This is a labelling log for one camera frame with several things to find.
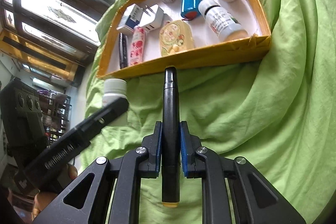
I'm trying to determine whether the grey bottle black neck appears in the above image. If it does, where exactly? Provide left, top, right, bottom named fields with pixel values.
left=198, top=0, right=250, bottom=42

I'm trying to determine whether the thin black cosmetic pen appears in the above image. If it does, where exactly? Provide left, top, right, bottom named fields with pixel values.
left=119, top=32, right=129, bottom=69

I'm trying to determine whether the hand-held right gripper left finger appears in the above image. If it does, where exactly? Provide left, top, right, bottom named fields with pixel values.
left=31, top=121, right=163, bottom=224

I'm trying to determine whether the wooden glass door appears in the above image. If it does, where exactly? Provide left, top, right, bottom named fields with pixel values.
left=21, top=21, right=91, bottom=58
left=12, top=0, right=105, bottom=45

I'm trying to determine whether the yellow cardboard tray box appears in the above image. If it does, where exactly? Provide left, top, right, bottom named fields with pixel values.
left=96, top=0, right=272, bottom=80

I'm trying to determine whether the black marker yellow cap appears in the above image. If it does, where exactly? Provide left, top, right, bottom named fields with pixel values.
left=161, top=67, right=181, bottom=207

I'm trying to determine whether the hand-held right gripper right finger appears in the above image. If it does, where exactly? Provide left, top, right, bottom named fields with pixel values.
left=180, top=121, right=307, bottom=224

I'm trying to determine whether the green bedsheet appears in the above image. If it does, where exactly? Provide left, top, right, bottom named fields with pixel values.
left=79, top=0, right=336, bottom=224

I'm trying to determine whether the barcoded blue white medicine box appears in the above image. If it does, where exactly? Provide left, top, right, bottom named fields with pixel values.
left=116, top=4, right=143, bottom=34

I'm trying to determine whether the golden framed wooden panel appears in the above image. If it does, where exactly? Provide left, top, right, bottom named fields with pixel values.
left=0, top=30, right=79, bottom=81

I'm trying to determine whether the person's left hand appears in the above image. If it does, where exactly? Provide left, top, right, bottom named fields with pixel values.
left=33, top=163, right=78, bottom=219

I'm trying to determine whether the blue battery pack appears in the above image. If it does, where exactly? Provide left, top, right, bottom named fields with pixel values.
left=181, top=0, right=205, bottom=21

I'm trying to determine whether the white charger plug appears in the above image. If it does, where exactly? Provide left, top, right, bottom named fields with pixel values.
left=139, top=4, right=165, bottom=31

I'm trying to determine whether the yellow cartoon case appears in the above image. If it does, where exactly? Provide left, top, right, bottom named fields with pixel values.
left=158, top=20, right=196, bottom=57

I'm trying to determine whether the dark wooden chair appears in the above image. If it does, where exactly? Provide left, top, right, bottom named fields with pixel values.
left=39, top=90, right=72, bottom=140

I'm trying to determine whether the pink rose print bottle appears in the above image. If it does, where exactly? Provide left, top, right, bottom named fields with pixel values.
left=128, top=25, right=147, bottom=66

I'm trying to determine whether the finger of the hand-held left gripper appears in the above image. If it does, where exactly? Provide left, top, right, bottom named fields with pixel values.
left=79, top=97, right=129, bottom=140

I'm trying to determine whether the small white pill bottle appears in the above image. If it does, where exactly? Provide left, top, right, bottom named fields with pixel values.
left=102, top=78, right=128, bottom=109

